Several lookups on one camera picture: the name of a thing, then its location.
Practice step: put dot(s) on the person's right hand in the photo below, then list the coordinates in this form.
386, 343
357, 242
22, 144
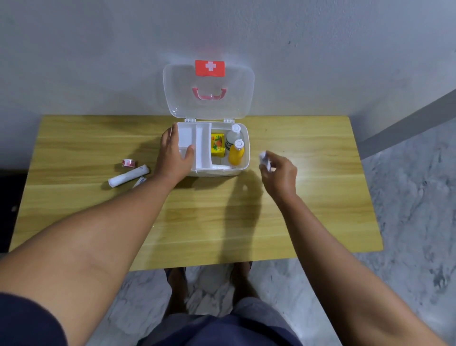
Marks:
283, 178

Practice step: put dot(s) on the person's left hand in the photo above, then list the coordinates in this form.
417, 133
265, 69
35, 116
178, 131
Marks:
172, 162

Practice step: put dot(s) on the white speckled bandage roll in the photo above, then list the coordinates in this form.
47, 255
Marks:
264, 160

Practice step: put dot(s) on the small white tube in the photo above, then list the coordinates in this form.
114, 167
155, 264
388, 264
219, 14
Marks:
139, 182

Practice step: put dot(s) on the red and white tape roll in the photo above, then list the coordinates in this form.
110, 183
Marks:
128, 163

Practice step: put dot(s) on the large white bandage roll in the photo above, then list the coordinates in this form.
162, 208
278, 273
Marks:
128, 176

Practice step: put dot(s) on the small yellow medicine box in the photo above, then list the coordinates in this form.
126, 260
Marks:
217, 144

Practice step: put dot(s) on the yellow liquid bottle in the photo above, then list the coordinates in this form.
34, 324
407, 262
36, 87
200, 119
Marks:
236, 155

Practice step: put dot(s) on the clear bottle with white cap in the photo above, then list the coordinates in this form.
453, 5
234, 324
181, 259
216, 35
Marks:
232, 137

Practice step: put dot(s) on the white first aid box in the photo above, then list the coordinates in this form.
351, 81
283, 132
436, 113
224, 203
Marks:
208, 103

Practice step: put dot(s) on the person's left forearm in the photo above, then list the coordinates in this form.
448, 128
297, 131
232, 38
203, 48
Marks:
99, 249

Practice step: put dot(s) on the person's right forearm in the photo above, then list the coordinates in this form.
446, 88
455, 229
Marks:
338, 267

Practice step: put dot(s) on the person's right foot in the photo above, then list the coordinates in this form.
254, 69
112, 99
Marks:
244, 281

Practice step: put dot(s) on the person's foot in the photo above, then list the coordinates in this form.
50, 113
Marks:
244, 281
176, 288

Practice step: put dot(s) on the person's left foot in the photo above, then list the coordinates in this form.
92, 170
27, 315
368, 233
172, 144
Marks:
176, 288

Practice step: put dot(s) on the grey shorts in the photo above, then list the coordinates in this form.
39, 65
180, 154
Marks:
256, 310

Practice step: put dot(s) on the black chair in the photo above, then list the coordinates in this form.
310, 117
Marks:
12, 214

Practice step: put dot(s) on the dark blue shirt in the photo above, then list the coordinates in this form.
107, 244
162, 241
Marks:
28, 321

